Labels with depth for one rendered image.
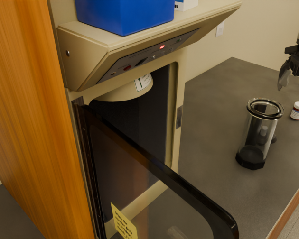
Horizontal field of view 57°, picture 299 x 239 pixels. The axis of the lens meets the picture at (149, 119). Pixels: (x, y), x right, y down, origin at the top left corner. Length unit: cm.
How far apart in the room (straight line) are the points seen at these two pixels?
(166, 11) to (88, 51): 12
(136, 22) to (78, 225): 33
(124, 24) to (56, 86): 11
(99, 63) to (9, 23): 11
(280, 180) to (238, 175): 13
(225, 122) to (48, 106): 95
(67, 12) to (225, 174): 73
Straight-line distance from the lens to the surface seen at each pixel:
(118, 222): 56
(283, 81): 118
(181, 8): 48
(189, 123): 117
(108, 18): 37
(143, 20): 38
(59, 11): 43
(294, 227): 216
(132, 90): 60
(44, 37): 32
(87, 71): 39
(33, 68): 32
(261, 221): 89
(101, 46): 34
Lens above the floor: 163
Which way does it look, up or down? 35 degrees down
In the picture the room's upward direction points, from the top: straight up
